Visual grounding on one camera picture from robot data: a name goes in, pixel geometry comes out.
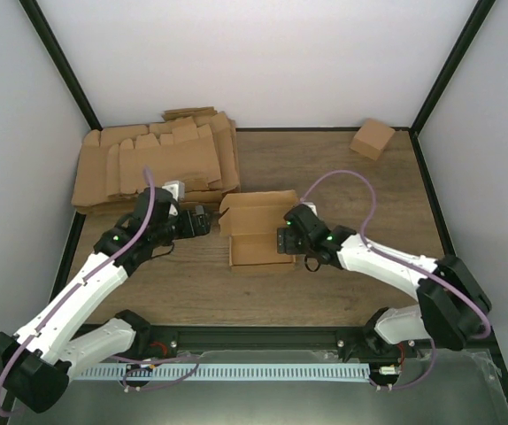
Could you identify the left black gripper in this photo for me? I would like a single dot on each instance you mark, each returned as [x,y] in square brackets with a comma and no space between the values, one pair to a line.
[203,226]

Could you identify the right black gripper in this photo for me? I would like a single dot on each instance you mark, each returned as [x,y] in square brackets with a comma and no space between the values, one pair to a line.
[286,243]

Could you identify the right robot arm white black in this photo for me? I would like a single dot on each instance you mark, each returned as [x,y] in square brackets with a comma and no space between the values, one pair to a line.
[450,306]

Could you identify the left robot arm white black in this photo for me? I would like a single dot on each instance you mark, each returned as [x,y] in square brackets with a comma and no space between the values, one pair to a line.
[40,359]

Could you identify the folded brown cardboard box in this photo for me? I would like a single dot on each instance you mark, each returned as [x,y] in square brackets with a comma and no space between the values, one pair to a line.
[372,139]

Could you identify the stack of flat cardboard boxes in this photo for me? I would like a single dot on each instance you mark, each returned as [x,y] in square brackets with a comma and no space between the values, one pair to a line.
[196,146]

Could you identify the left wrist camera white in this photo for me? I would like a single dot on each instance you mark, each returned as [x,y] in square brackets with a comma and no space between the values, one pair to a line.
[177,191]

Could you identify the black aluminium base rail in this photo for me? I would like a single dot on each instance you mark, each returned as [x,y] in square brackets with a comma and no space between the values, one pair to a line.
[346,341]

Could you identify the light blue slotted cable duct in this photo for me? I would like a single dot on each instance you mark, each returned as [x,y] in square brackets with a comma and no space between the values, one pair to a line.
[313,372]

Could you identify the black enclosure frame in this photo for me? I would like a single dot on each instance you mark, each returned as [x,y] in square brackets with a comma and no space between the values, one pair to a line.
[439,67]

